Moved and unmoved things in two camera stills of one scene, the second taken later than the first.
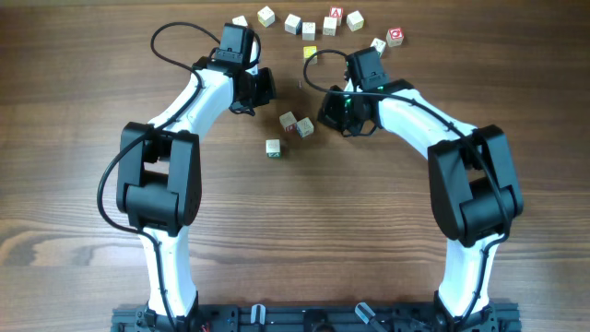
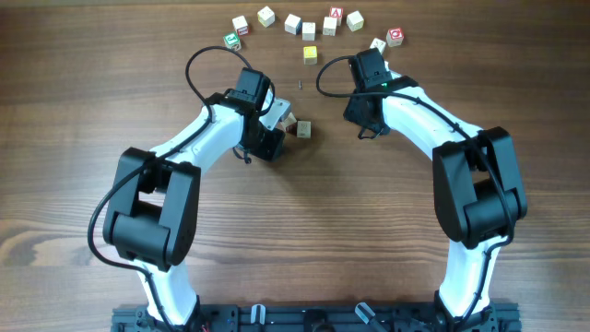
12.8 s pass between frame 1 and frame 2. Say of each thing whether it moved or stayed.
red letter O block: stayed
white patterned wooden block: stayed
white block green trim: stayed
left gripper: moved
